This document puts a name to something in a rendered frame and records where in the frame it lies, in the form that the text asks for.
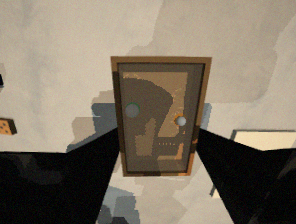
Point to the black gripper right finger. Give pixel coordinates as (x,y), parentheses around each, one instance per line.
(246,178)

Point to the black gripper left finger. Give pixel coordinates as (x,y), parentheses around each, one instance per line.
(82,175)

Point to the wooden ball-in-hole puzzle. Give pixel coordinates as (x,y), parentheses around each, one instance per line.
(159,103)

